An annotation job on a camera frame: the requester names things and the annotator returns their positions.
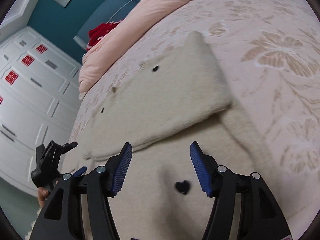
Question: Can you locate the cream sweater with black hearts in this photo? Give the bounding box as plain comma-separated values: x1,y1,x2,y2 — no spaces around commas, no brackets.
62,32,280,239

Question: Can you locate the left hand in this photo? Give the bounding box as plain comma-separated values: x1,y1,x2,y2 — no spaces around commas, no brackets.
37,187,49,208

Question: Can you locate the teal upholstered headboard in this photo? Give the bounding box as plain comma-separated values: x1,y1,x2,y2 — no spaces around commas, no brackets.
74,0,141,50

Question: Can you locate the white wardrobe with red stickers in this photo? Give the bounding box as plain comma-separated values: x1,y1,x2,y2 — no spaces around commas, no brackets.
0,27,81,196

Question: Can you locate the pink floral bedspread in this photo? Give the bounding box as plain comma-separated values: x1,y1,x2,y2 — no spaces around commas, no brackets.
71,0,319,239

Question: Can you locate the red knitted garment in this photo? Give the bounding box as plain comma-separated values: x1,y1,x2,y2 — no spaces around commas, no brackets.
86,21,121,51

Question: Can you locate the pink folded duvet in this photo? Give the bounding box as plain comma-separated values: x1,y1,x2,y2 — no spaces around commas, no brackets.
79,0,191,96

